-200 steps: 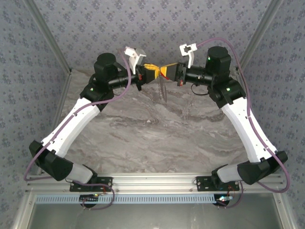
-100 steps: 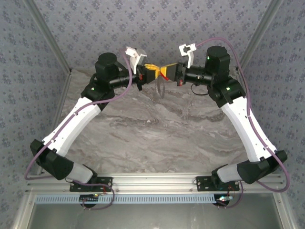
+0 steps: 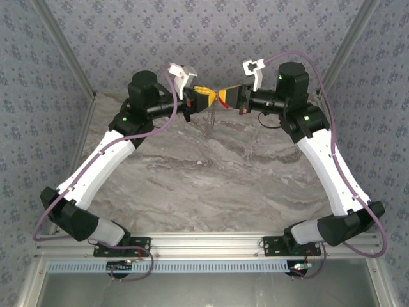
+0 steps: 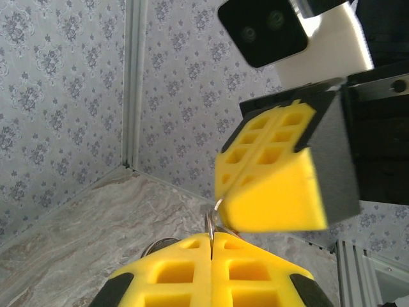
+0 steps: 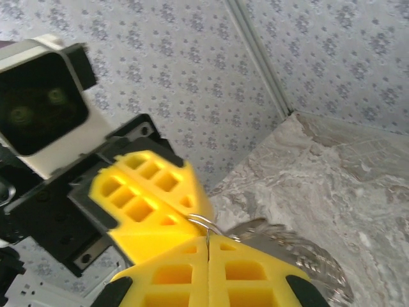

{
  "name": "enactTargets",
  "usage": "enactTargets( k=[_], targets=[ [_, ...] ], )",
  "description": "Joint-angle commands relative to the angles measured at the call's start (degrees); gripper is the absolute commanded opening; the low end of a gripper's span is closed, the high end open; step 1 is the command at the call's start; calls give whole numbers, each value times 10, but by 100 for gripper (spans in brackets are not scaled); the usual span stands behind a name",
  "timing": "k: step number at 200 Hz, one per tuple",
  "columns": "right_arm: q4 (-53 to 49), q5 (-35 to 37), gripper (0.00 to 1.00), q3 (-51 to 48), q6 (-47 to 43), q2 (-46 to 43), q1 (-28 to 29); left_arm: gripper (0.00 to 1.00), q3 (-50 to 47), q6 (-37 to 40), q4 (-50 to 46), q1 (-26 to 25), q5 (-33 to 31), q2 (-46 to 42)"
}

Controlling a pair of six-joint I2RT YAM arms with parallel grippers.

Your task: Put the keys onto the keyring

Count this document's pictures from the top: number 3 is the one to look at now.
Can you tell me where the small black circuit board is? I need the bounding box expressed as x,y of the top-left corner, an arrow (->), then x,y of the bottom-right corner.
106,260 -> 134,278
286,260 -> 313,276

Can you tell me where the aluminium frame post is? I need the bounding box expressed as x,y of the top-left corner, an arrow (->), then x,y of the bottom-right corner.
31,0 -> 97,100
315,0 -> 382,99

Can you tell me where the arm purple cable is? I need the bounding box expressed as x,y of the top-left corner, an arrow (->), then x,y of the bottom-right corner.
262,51 -> 389,258
31,65 -> 178,248

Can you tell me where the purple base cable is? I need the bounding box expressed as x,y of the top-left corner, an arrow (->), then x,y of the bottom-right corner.
109,244 -> 155,283
292,239 -> 328,281

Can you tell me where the aluminium mounting rail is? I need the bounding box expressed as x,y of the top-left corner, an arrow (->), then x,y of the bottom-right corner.
34,232 -> 383,259

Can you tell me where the grey slotted cable duct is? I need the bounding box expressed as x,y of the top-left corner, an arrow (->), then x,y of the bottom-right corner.
47,259 -> 291,274

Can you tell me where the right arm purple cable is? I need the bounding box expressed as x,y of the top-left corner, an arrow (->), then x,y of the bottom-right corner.
262,51 -> 389,258

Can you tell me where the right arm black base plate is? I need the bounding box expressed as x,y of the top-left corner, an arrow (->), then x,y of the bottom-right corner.
263,235 -> 321,258

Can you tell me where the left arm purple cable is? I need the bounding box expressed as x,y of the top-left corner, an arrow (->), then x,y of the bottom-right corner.
31,65 -> 178,248

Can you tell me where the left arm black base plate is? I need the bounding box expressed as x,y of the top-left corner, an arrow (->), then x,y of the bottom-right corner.
93,236 -> 151,258

